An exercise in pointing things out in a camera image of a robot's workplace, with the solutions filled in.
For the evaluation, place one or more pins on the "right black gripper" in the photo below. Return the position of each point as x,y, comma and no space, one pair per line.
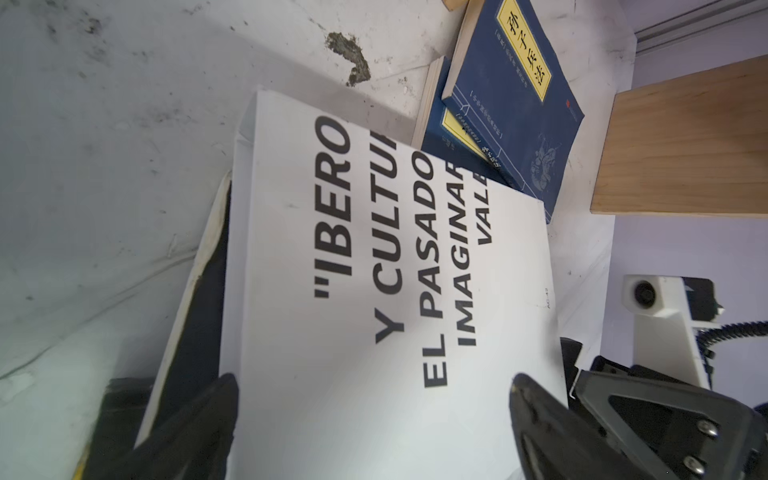
667,428

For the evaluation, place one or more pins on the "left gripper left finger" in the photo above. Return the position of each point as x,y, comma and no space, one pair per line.
193,444

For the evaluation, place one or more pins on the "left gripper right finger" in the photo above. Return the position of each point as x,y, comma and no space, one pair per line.
553,443

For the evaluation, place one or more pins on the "white book with black lettering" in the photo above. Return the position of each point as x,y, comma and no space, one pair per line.
382,300

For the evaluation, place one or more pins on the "wooden two-tier bookshelf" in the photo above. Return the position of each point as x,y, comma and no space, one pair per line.
695,145

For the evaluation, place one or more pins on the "lower dark blue book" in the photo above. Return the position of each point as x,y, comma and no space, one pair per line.
439,133

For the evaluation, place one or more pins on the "dark blue book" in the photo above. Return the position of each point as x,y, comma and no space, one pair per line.
439,133
506,88

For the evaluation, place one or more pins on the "upper dark blue book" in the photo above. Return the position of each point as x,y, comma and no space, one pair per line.
506,88

